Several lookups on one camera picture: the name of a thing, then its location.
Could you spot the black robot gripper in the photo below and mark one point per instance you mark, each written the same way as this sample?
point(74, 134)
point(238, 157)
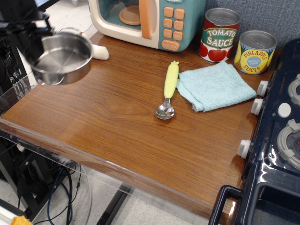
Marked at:
point(24, 15)

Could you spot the silver steel bowl with handles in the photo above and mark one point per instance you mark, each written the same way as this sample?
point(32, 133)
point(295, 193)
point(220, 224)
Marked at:
point(66, 59)

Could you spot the black desk at left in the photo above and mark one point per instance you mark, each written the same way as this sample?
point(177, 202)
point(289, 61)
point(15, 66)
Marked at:
point(42, 5)

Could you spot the plush mushroom toy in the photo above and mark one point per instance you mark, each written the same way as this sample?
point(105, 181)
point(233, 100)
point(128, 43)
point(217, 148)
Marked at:
point(99, 52)

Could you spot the clear acrylic table guard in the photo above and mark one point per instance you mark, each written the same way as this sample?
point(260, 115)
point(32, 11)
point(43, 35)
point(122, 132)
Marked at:
point(107, 122)

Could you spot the toy microwave oven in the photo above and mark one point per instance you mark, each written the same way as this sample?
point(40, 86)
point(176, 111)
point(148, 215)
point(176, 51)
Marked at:
point(168, 25)

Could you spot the yellow fuzzy object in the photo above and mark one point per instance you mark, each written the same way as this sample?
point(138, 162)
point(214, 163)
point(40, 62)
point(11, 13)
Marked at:
point(20, 220)

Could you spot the light blue folded cloth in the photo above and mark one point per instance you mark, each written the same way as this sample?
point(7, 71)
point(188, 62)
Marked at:
point(213, 87)

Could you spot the black table leg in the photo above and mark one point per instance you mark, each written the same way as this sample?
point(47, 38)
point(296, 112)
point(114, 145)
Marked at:
point(114, 205)

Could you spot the tomato sauce can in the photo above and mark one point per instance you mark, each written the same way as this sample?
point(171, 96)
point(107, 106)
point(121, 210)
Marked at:
point(220, 29)

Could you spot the pineapple slices can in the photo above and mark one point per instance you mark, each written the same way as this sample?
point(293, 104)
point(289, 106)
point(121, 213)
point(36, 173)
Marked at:
point(255, 51)

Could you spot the dark blue toy stove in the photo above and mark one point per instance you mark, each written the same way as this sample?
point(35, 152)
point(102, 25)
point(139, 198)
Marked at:
point(270, 193)

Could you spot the spoon with yellow handle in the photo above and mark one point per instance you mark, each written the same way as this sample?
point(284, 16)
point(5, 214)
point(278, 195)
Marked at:
point(166, 111)

